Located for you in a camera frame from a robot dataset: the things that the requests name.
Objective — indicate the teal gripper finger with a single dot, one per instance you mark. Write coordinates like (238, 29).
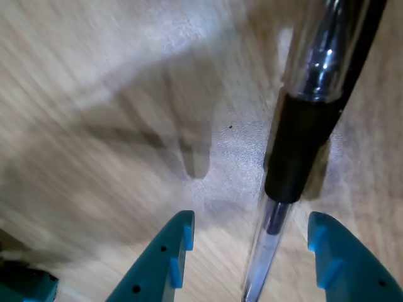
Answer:
(352, 267)
(151, 270)

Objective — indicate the clear capped pen black grip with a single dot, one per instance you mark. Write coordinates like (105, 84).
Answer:
(299, 148)

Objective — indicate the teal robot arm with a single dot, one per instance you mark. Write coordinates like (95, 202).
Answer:
(25, 286)

